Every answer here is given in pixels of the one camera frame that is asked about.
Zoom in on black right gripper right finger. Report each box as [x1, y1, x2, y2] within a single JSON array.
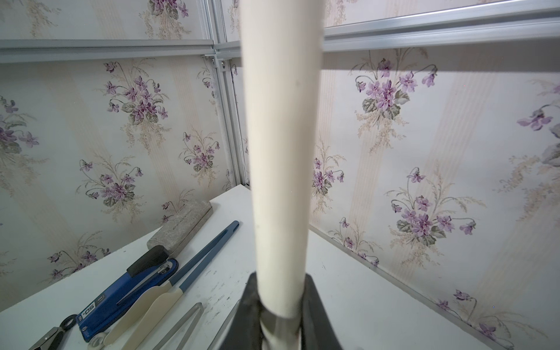
[[300, 274, 342, 350]]

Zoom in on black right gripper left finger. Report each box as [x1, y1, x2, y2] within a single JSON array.
[[219, 272, 263, 350]]

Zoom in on blue handled cream tongs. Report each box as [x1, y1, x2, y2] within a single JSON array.
[[88, 220, 240, 349]]

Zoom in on white utensil rack stand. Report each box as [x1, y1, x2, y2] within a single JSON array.
[[240, 1, 325, 349]]

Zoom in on black tipped steel tongs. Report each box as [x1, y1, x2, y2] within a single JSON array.
[[29, 314, 77, 350]]

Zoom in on grey stone block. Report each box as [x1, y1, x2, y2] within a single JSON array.
[[147, 201, 214, 258]]

